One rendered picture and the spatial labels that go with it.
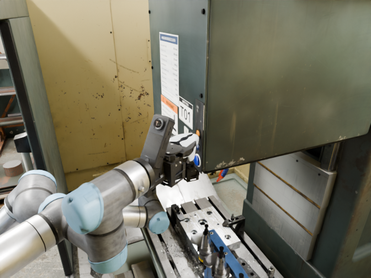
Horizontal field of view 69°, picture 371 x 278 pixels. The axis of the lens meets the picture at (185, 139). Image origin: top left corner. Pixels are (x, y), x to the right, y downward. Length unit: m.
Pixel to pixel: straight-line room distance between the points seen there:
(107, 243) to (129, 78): 1.54
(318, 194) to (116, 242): 0.98
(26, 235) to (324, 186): 1.09
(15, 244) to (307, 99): 0.78
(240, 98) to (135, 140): 1.50
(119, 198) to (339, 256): 1.16
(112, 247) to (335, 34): 0.75
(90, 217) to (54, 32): 1.52
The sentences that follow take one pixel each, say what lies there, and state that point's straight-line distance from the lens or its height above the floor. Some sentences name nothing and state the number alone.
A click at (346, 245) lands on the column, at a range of 1.45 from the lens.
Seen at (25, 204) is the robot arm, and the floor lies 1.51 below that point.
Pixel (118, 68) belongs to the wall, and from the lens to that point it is 1.94.
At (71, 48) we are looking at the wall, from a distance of 1.89.
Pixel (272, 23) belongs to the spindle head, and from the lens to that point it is 0.72.
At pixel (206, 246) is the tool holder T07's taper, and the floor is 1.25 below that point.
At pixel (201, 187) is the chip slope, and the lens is 2.23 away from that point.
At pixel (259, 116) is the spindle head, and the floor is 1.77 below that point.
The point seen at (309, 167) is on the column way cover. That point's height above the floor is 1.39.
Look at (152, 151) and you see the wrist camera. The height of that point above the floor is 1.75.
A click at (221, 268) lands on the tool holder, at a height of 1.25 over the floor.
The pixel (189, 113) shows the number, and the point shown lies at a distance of 0.75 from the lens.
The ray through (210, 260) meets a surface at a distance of 1.06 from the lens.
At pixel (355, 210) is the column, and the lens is 1.32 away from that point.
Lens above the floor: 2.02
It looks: 25 degrees down
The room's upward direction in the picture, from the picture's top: straight up
